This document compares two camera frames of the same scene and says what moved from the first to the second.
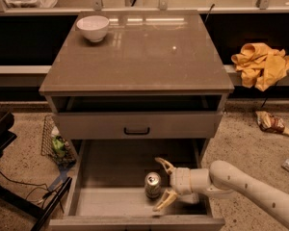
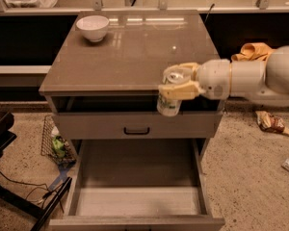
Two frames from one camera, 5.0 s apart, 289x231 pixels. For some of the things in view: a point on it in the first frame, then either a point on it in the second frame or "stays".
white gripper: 182,179 → 214,78
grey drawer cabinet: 155,76 stays
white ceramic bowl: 93,27 stays
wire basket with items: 55,144 stays
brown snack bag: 272,123 stays
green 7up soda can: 152,186 → 168,107
